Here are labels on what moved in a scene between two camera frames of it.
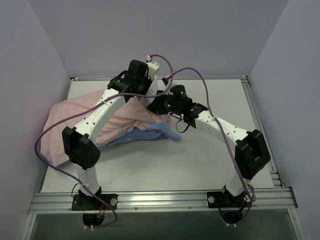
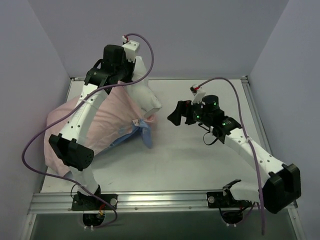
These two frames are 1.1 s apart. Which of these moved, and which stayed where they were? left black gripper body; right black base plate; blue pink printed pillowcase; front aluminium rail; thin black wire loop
Moved: left black gripper body; thin black wire loop; blue pink printed pillowcase
Stayed: right black base plate; front aluminium rail
